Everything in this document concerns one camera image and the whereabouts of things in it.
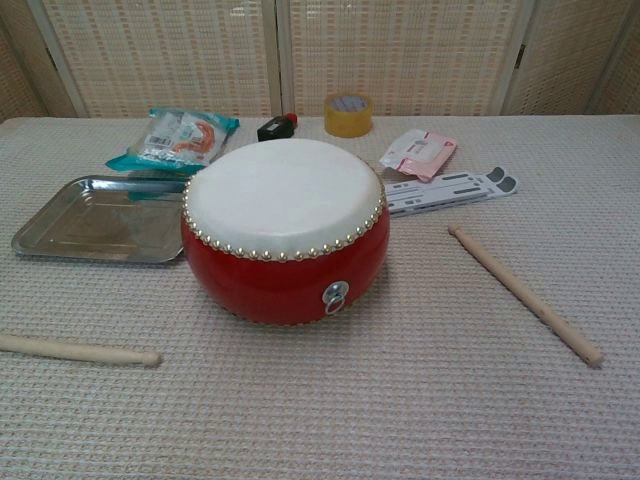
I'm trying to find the wooden drumstick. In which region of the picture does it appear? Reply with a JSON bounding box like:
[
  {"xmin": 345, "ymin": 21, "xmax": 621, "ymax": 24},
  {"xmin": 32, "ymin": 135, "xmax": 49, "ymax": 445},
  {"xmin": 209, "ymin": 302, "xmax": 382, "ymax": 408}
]
[
  {"xmin": 447, "ymin": 223, "xmax": 605, "ymax": 370},
  {"xmin": 0, "ymin": 333, "xmax": 163, "ymax": 369}
]

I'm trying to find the red drum with white skin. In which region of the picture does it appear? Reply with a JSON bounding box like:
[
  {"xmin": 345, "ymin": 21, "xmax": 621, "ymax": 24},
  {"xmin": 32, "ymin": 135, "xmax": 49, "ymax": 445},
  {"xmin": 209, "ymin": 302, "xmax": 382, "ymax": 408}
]
[{"xmin": 180, "ymin": 139, "xmax": 392, "ymax": 327}]

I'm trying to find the rectangular metal tray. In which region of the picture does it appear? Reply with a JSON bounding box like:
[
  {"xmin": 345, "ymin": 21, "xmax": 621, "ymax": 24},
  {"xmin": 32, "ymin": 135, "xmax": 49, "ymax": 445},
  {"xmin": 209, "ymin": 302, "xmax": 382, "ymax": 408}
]
[{"xmin": 10, "ymin": 174, "xmax": 192, "ymax": 265}]

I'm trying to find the yellow packing tape roll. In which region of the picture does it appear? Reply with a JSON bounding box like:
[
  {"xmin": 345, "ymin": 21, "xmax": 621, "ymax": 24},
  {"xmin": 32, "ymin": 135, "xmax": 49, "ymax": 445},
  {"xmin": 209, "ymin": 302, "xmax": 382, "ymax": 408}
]
[{"xmin": 323, "ymin": 93, "xmax": 375, "ymax": 137}]

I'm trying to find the black bottle with red cap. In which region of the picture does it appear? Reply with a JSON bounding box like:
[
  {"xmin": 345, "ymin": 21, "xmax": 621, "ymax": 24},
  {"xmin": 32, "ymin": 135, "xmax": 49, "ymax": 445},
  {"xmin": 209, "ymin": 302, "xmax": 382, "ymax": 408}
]
[{"xmin": 256, "ymin": 113, "xmax": 300, "ymax": 143}]

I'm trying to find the white folding laptop stand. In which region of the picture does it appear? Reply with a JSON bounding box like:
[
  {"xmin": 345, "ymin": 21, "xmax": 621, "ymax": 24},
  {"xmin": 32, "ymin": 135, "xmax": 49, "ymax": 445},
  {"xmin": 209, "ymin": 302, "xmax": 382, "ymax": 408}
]
[{"xmin": 382, "ymin": 166, "xmax": 519, "ymax": 219}]

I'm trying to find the pink white wet wipes pack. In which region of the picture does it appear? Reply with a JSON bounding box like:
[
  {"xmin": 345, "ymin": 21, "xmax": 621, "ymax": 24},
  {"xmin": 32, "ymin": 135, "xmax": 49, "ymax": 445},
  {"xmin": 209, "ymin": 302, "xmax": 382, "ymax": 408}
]
[{"xmin": 378, "ymin": 128, "xmax": 459, "ymax": 183}]

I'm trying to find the white woven tablecloth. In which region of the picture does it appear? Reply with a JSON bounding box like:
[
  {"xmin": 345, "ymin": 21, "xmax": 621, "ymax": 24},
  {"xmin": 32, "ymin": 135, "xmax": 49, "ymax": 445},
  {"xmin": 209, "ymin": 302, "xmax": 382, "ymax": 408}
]
[{"xmin": 0, "ymin": 113, "xmax": 640, "ymax": 480}]

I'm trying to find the teal snack bag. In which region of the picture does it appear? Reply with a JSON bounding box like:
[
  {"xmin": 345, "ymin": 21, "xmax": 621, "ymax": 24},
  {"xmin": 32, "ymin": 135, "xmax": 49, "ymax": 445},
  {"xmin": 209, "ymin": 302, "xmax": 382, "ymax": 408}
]
[{"xmin": 104, "ymin": 106, "xmax": 241, "ymax": 177}]

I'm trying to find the bamboo folding screen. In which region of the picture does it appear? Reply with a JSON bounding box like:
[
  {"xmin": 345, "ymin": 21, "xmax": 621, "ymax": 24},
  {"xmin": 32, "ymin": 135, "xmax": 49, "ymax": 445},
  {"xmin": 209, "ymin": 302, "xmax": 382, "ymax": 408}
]
[{"xmin": 0, "ymin": 0, "xmax": 640, "ymax": 121}]

